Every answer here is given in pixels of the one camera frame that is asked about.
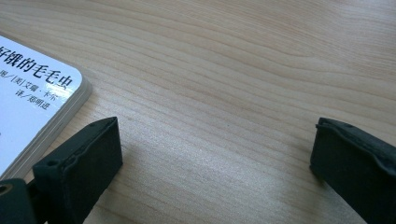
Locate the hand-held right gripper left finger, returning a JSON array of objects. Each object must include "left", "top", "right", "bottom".
[{"left": 32, "top": 116, "right": 123, "bottom": 224}]

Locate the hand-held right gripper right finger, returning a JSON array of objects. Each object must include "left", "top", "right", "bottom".
[{"left": 309, "top": 117, "right": 396, "bottom": 224}]

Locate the white board book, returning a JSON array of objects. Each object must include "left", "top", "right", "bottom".
[{"left": 0, "top": 35, "right": 93, "bottom": 182}]

